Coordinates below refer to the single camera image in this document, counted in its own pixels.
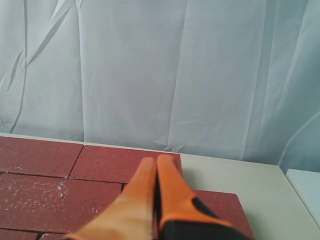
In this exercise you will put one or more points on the white panel at table edge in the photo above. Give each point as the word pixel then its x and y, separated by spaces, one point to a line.
pixel 307 186

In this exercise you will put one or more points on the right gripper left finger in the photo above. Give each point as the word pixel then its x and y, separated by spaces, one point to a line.
pixel 131 215

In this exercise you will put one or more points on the pale blue backdrop cloth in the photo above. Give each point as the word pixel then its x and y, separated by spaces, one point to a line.
pixel 234 79

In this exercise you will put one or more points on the right second row red brick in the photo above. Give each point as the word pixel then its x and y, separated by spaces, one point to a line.
pixel 227 206

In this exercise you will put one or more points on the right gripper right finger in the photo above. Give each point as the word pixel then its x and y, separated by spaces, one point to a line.
pixel 181 215

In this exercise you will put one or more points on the third row red brick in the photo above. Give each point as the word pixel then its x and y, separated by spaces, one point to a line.
pixel 52 236

